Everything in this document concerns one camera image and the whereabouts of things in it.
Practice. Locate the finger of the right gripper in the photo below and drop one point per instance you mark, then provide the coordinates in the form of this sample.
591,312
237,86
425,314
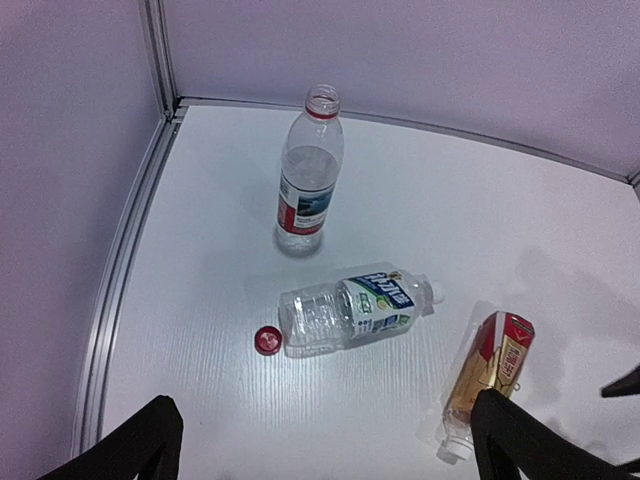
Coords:
629,385

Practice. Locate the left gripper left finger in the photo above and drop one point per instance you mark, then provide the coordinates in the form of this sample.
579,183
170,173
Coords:
146,446

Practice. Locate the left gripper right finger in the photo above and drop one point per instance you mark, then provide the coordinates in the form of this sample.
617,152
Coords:
509,443

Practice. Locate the gold red tea bottle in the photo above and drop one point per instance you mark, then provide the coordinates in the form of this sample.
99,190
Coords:
491,357

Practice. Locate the red bottle cap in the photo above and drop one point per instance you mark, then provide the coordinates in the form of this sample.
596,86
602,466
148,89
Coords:
268,340

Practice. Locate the clear bottle red white label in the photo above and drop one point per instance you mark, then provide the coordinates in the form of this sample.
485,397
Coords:
311,161

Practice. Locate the clear bottle blue label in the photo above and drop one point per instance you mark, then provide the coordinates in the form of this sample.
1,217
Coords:
365,305

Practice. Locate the left aluminium corner post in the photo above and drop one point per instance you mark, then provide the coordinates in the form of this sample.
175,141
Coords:
155,32

